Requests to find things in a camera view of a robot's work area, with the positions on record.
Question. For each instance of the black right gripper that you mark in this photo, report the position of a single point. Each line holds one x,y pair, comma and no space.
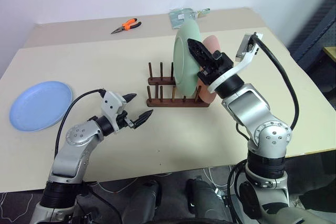
216,68

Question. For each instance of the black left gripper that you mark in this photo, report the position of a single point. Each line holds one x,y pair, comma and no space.
122,122

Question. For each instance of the green plate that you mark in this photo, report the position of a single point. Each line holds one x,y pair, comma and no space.
185,64

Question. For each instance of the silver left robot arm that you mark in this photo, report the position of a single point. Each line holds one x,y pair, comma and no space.
68,153

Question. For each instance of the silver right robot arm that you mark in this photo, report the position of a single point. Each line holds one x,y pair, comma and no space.
249,108

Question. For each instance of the wooden dish rack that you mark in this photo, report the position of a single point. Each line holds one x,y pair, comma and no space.
178,102

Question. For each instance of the pink plate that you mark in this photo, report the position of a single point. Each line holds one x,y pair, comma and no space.
212,45

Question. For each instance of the small teal tagged item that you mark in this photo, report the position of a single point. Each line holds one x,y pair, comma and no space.
202,12

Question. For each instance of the clear plastic parts bag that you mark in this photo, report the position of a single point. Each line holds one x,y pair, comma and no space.
179,16

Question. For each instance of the blue plate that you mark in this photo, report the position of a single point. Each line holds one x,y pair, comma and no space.
40,106

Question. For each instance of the dark grey rounded shape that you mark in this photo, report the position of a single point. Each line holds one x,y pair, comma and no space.
204,203
144,203

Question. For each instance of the dark blue partition panel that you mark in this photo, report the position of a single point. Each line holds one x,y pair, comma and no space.
315,37

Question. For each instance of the yellow wooden board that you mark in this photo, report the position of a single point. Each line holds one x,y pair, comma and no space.
330,53

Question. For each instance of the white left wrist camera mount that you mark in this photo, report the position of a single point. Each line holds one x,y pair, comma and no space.
111,103

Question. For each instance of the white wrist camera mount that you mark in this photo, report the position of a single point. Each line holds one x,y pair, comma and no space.
111,103
242,64

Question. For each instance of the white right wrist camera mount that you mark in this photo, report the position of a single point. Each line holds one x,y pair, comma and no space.
242,64

